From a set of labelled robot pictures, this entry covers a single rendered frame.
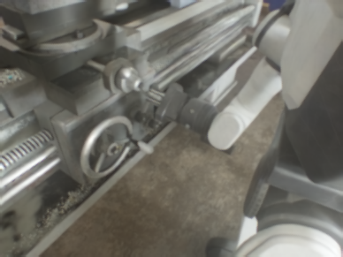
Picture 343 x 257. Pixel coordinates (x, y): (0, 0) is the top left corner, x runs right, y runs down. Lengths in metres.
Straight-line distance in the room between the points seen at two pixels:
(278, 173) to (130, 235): 1.15
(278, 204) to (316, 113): 0.17
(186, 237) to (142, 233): 0.22
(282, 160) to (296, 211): 0.07
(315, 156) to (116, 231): 1.24
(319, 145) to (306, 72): 0.06
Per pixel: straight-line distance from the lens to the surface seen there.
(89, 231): 1.42
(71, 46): 0.77
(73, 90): 0.70
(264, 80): 0.56
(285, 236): 0.34
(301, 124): 0.22
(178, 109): 0.69
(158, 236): 1.37
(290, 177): 0.29
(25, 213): 1.07
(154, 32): 1.16
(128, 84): 0.71
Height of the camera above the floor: 1.25
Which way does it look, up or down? 42 degrees down
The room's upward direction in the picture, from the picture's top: 4 degrees clockwise
